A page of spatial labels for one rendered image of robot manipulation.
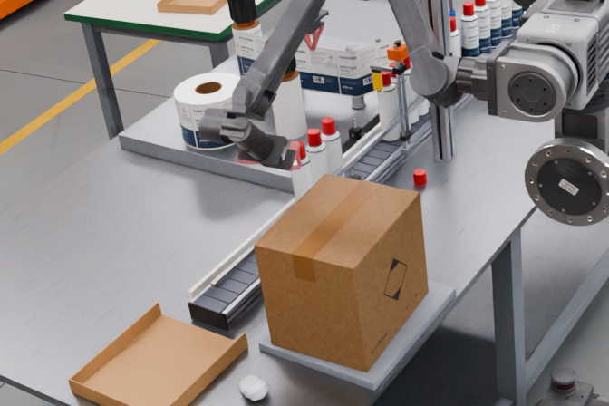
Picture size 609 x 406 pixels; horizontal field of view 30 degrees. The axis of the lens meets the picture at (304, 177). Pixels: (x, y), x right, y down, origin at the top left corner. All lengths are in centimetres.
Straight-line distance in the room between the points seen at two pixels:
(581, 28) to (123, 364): 122
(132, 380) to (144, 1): 234
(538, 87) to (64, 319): 129
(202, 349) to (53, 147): 293
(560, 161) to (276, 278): 64
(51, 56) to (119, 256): 350
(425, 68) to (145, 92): 364
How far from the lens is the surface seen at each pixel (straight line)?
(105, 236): 305
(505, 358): 317
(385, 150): 310
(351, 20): 405
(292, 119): 317
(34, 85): 606
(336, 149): 288
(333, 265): 227
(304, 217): 242
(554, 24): 219
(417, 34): 223
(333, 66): 330
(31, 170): 524
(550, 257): 378
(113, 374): 257
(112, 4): 462
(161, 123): 343
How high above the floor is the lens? 243
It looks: 31 degrees down
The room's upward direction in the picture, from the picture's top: 8 degrees counter-clockwise
